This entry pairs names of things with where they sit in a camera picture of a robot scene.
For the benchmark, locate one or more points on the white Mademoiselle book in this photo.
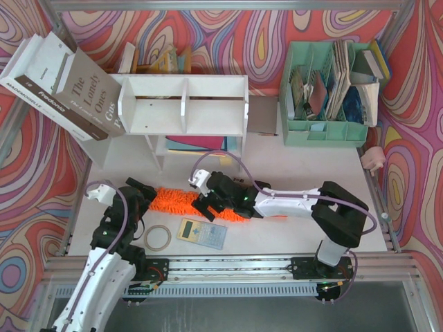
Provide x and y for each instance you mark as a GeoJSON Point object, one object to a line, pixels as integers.
{"type": "Point", "coordinates": [18, 64]}

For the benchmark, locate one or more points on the pink piggy figure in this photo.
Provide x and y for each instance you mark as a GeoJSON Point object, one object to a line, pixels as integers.
{"type": "Point", "coordinates": [373, 159]}

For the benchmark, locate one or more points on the stack of coloured paper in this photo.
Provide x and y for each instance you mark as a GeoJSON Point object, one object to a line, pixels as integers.
{"type": "Point", "coordinates": [196, 144]}

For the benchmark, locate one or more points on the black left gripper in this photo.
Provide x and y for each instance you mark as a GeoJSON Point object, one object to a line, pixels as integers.
{"type": "Point", "coordinates": [137, 195]}

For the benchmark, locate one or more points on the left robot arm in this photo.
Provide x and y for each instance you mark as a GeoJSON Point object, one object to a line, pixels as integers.
{"type": "Point", "coordinates": [112, 261]}

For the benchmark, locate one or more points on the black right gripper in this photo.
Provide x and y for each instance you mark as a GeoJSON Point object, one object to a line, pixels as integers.
{"type": "Point", "coordinates": [210, 198]}

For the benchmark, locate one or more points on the Fredonia book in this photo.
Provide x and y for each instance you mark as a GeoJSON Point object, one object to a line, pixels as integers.
{"type": "Point", "coordinates": [42, 76]}

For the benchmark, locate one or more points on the brown Lonely Ones book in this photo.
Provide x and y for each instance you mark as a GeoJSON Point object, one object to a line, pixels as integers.
{"type": "Point", "coordinates": [89, 91]}

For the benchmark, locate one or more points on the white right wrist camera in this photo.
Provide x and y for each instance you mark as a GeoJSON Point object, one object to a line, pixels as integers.
{"type": "Point", "coordinates": [199, 180]}

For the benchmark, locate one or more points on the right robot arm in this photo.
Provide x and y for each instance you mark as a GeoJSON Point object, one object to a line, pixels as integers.
{"type": "Point", "coordinates": [339, 214]}

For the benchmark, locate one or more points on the orange microfiber duster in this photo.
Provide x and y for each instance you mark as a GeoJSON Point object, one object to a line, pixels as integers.
{"type": "Point", "coordinates": [179, 202]}

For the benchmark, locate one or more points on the white wooden bookshelf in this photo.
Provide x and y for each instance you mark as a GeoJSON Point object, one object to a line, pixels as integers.
{"type": "Point", "coordinates": [162, 105]}

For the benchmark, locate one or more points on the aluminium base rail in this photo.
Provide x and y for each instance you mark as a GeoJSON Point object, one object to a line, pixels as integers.
{"type": "Point", "coordinates": [366, 267]}

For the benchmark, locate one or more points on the green desk organizer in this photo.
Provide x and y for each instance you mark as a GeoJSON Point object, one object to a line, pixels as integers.
{"type": "Point", "coordinates": [315, 81]}

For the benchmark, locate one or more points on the grey cardboard sheet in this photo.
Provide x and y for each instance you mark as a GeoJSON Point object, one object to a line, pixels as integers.
{"type": "Point", "coordinates": [262, 114]}

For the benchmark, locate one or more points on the yellow sticky note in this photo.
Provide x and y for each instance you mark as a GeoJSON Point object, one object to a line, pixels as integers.
{"type": "Point", "coordinates": [225, 161]}

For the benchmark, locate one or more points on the yellow grey calculator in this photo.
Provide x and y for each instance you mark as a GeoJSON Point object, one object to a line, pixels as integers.
{"type": "Point", "coordinates": [202, 233]}

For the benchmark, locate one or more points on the masking tape roll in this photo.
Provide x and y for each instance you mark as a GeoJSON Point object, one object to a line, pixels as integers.
{"type": "Point", "coordinates": [157, 238]}

